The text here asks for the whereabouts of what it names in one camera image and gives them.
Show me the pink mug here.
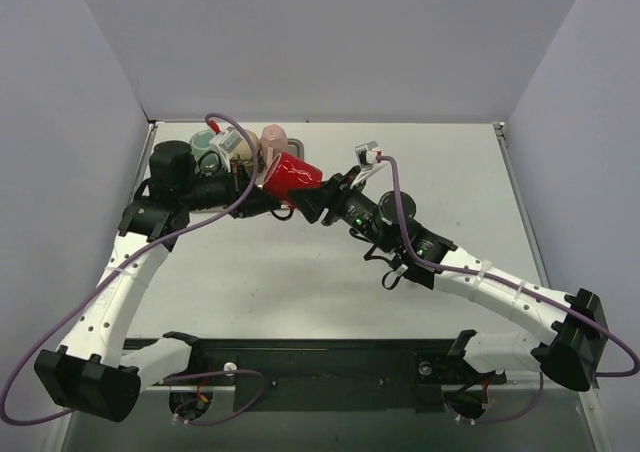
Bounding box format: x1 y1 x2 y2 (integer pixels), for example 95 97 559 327
260 124 288 156

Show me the steel tray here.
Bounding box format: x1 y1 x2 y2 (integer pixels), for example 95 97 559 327
186 137 307 212

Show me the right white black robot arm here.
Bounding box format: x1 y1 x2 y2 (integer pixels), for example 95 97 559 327
287 174 607 392

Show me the aluminium rail frame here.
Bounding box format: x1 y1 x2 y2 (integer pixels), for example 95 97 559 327
60 347 600 392

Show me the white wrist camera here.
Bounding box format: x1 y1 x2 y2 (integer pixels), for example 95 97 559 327
209 126 244 170
351 141 386 189

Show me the green mug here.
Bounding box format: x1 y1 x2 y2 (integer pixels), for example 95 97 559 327
190 130 219 167

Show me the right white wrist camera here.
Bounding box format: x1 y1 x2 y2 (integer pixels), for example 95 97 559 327
351 141 386 189

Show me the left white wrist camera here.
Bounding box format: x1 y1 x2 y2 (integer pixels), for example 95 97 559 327
209 126 244 170

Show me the red mug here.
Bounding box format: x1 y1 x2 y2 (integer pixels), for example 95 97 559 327
263 152 323 213

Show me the beige mug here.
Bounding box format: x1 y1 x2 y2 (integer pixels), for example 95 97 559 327
230 129 260 163

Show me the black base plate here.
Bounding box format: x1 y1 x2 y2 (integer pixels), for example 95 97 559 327
173 339 484 413

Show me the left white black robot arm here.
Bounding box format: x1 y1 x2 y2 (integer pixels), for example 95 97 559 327
34 140 280 422

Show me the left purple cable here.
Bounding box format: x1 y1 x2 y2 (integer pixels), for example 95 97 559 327
0 112 265 427

